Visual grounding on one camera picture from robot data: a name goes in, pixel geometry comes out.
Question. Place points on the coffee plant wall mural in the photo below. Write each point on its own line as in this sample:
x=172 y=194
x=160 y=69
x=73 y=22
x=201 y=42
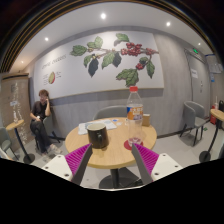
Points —
x=73 y=76

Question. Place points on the person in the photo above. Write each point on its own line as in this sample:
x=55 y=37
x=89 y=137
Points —
x=40 y=113

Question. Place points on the red fire extinguisher cabinet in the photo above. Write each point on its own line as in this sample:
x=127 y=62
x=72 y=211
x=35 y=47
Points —
x=213 y=115

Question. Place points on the wooden wall panel with writing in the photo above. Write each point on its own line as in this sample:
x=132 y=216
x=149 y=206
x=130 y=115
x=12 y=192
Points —
x=13 y=96

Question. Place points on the grey door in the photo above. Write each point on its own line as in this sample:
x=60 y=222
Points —
x=200 y=90

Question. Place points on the small wooden box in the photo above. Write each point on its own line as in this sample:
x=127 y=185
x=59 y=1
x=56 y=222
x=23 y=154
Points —
x=146 y=120

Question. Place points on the green exit sign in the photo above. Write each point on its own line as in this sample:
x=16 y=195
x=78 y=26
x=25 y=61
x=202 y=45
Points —
x=195 y=51

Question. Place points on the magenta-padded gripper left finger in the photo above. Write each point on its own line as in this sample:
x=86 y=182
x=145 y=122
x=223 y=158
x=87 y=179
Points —
x=56 y=166

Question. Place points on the flat round red coaster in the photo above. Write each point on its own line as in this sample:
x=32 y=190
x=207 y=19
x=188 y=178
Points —
x=126 y=146

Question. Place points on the clear red-capped water bottle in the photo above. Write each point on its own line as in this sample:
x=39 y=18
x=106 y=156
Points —
x=135 y=113

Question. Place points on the black table pedestal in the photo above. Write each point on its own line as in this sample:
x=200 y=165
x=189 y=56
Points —
x=115 y=178

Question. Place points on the round ceiling lights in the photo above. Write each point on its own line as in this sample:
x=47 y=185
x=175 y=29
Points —
x=103 y=15

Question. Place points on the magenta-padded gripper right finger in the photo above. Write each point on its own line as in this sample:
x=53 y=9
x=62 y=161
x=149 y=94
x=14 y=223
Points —
x=165 y=166

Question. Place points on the white wall notice board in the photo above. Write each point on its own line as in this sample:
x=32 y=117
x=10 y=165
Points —
x=215 y=65

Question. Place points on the dark brown mug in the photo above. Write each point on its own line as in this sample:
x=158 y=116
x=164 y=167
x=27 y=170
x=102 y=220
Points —
x=98 y=136

